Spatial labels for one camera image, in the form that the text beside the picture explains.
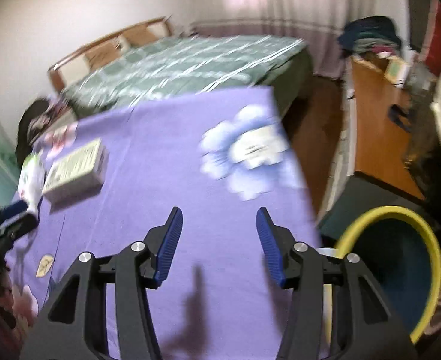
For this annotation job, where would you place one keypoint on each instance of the pink curtain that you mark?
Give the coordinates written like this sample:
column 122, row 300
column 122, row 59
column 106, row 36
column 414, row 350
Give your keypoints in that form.
column 299, row 7

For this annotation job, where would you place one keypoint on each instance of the pile of dark clothes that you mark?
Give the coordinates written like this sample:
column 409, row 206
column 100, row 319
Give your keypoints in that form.
column 370, row 35

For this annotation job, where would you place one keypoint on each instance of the white green plastic bottle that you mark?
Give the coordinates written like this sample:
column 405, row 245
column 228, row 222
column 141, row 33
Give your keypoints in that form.
column 33, row 180

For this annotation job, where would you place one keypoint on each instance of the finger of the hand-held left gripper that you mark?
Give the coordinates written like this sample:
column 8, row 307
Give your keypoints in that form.
column 23, row 225
column 14, row 209

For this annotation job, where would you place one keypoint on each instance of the red hanging garment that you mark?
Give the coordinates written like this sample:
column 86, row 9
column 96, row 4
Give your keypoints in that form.
column 438, row 37

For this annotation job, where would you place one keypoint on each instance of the black television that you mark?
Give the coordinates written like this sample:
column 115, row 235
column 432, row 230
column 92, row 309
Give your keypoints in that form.
column 419, row 15

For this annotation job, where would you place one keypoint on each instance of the bed with green plaid cover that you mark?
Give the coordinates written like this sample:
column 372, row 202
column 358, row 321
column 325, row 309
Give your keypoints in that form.
column 198, row 63

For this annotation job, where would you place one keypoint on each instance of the dark small cloth on desk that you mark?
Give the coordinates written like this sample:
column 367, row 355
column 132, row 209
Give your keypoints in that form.
column 399, row 116

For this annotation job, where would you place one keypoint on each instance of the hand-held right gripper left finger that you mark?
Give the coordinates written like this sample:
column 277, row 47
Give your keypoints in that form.
column 170, row 243

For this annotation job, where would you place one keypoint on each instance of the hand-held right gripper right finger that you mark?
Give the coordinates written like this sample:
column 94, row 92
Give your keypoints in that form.
column 269, row 247

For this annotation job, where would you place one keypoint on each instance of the purple floral tablecloth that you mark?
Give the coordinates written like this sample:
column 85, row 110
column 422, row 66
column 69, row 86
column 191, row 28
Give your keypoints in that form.
column 160, row 157

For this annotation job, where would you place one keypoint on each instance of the dark clothes heap on nightstand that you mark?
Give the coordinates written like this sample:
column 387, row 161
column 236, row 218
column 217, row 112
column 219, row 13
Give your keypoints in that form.
column 36, row 123

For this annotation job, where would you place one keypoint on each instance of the yellow-rimmed dark bin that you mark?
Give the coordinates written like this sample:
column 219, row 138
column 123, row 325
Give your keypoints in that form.
column 404, row 270

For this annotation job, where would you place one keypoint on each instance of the wooden headboard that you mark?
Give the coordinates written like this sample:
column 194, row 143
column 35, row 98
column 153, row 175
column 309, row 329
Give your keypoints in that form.
column 74, row 62

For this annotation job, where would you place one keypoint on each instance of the wooden desk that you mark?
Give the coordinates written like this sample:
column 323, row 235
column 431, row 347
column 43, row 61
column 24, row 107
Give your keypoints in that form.
column 374, row 127

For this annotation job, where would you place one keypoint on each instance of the green framed card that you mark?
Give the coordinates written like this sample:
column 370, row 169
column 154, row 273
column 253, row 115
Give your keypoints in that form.
column 396, row 70

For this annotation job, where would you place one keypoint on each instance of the white green cardboard box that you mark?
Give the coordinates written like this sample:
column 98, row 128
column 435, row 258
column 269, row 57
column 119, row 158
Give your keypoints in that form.
column 76, row 170

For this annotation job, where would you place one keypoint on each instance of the small flat white packet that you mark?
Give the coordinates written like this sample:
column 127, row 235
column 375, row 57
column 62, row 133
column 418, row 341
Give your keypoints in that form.
column 258, row 146

